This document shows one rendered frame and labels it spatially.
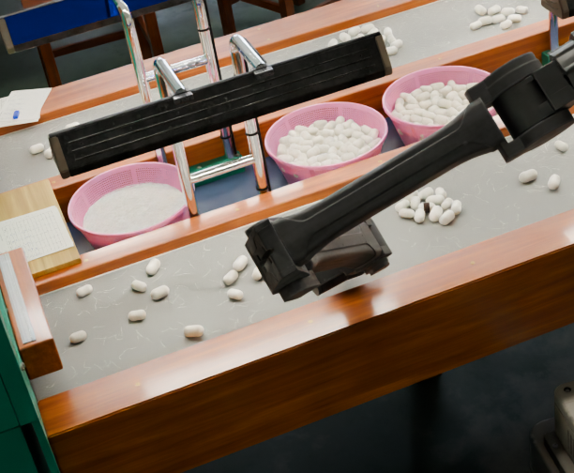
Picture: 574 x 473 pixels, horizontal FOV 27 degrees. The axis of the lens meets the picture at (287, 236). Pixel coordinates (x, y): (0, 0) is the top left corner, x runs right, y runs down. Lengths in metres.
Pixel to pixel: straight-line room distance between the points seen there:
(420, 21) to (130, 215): 0.98
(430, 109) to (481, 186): 0.33
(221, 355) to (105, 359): 0.22
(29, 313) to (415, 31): 1.35
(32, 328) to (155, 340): 0.23
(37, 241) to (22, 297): 0.30
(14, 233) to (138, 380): 0.56
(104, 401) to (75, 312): 0.30
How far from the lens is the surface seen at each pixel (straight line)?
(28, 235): 2.42
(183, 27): 5.00
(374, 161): 2.43
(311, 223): 1.47
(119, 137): 2.04
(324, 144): 2.56
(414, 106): 2.65
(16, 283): 2.14
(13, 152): 2.81
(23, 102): 2.95
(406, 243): 2.23
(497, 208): 2.30
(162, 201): 2.49
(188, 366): 2.00
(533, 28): 2.89
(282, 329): 2.03
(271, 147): 2.56
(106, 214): 2.51
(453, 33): 2.95
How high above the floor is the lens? 2.06
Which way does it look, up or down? 35 degrees down
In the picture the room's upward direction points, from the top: 10 degrees counter-clockwise
